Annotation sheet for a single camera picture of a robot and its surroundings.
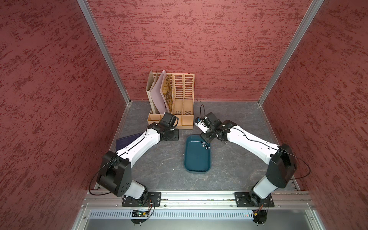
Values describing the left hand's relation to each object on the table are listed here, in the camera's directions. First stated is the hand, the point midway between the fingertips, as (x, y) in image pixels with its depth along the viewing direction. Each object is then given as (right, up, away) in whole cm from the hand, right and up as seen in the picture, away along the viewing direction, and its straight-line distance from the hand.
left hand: (174, 138), depth 86 cm
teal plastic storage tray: (+15, -13, +3) cm, 20 cm away
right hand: (+19, +1, -1) cm, 19 cm away
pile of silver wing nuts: (+21, -7, +6) cm, 23 cm away
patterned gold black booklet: (-6, +32, +15) cm, 36 cm away
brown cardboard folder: (-16, +34, +4) cm, 38 cm away
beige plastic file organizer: (+4, +29, +33) cm, 44 cm away
